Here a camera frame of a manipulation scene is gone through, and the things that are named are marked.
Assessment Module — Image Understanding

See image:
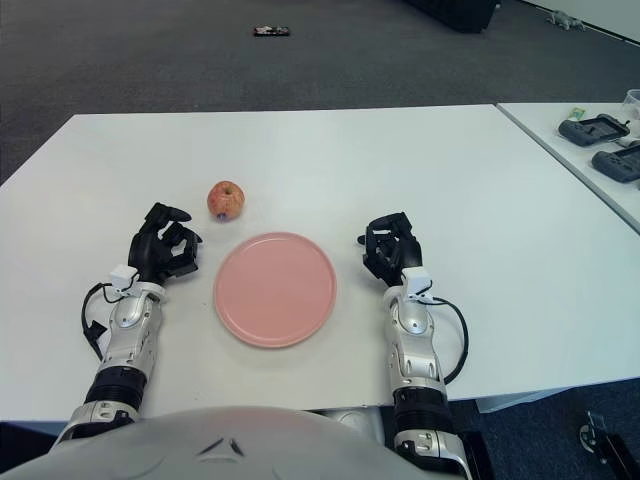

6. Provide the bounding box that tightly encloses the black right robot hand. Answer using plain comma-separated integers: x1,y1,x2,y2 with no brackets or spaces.
355,211,424,289

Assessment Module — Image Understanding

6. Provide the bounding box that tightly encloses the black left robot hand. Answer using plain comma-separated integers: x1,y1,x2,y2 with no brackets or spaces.
125,202,205,291

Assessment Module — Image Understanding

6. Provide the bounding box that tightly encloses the red yellow apple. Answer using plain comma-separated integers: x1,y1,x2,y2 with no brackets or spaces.
207,180,246,223

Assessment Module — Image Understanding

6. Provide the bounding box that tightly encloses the pink round plate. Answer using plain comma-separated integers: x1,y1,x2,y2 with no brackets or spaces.
213,231,338,350

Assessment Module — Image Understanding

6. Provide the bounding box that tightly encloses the grey robot torso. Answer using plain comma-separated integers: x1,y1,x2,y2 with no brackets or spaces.
0,405,436,480

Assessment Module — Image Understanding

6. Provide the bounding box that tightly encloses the dark grey handheld controller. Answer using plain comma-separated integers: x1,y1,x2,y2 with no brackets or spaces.
557,113,630,147
591,146,640,185

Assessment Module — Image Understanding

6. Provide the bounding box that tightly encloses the black box furniture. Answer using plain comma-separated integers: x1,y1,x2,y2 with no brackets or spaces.
404,0,496,34

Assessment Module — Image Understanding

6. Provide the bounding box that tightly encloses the grey toy figure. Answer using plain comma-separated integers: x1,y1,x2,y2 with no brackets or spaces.
544,8,585,31

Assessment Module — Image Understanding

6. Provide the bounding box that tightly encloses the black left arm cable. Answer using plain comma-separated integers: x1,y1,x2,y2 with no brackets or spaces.
81,282,126,359

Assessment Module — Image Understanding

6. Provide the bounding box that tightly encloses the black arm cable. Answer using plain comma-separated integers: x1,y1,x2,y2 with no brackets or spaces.
81,282,126,359
424,297,470,385

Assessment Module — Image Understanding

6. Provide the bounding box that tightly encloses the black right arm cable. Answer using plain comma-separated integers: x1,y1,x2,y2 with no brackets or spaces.
424,297,470,385

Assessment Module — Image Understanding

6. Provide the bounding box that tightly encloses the black caster wheel frame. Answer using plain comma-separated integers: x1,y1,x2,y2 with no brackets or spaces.
579,410,640,480

